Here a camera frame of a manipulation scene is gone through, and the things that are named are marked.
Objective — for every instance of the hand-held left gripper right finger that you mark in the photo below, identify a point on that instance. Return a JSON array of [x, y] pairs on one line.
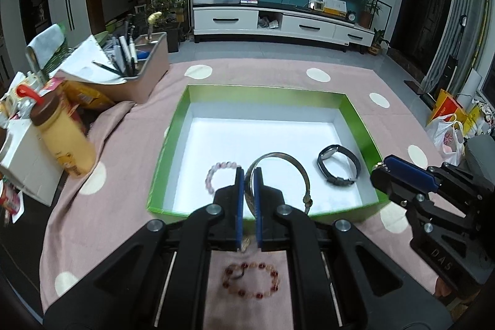
[[259, 214]]

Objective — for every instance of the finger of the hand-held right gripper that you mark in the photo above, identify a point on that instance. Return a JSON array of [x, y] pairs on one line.
[[394, 187], [410, 169]]

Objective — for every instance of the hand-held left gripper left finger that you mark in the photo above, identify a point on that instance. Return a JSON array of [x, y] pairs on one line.
[[239, 210]]

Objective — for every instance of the silver bangle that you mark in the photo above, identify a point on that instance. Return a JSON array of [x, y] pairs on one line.
[[276, 155]]

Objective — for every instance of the green cardboard box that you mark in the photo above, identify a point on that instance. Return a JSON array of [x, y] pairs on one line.
[[201, 144]]

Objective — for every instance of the white plastic bag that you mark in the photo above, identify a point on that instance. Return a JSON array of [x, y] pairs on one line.
[[444, 136]]

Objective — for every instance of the grey chair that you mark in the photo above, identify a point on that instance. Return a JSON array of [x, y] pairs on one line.
[[477, 156]]

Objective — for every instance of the orange yellow shopping bag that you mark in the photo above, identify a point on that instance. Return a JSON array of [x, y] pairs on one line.
[[444, 105]]

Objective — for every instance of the black wristwatch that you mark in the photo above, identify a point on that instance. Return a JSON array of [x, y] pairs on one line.
[[328, 153]]

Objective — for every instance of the yellow paper bag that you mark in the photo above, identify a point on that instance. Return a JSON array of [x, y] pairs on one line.
[[473, 121]]

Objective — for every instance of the upright vacuum cleaner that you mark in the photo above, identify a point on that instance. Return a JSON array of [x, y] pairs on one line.
[[450, 71]]

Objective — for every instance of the white rolled sheet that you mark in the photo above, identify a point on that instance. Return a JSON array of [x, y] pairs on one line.
[[474, 82]]

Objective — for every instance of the small potted floor plant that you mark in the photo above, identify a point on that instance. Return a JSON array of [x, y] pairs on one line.
[[373, 49]]

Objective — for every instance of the pink dotted tablecloth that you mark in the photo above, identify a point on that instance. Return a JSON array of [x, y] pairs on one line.
[[270, 73]]

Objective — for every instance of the potted plant in brown pot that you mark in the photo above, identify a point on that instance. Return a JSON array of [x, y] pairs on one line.
[[365, 18]]

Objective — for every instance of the black alarm clock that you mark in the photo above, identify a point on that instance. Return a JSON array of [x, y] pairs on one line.
[[351, 16]]

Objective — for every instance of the beige organizer box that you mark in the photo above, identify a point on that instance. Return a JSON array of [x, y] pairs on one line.
[[151, 71]]

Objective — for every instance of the white and yellow box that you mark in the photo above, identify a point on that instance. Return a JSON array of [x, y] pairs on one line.
[[334, 5]]

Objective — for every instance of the yellow bottle with brown lid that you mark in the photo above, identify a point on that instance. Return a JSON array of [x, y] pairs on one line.
[[65, 140]]

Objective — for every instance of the small white display device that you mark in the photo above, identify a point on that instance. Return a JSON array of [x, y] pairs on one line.
[[316, 5]]

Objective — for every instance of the white television cabinet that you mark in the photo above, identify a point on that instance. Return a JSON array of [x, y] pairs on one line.
[[232, 20]]

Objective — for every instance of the orange snack packet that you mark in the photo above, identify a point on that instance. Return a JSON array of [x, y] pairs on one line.
[[85, 96]]

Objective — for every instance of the bunch of pens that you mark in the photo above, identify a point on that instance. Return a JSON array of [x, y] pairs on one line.
[[123, 51]]

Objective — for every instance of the white paper sheet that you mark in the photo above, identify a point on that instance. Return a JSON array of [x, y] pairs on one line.
[[85, 59]]

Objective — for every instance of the white cardboard box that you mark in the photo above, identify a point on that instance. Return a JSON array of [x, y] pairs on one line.
[[27, 167]]

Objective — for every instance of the cluster of green plants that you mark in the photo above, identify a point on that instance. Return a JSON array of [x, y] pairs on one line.
[[166, 3]]

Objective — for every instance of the green basin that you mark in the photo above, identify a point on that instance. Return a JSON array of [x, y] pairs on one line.
[[111, 25]]

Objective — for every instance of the red snack can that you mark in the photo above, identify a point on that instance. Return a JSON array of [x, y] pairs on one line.
[[9, 200]]

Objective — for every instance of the pale yellow packet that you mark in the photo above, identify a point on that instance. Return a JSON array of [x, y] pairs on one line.
[[19, 90]]

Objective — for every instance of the green pack with white cloth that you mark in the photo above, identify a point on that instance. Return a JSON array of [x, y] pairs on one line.
[[48, 42]]

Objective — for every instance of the small white picture frame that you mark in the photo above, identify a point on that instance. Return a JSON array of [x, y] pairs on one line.
[[140, 8]]

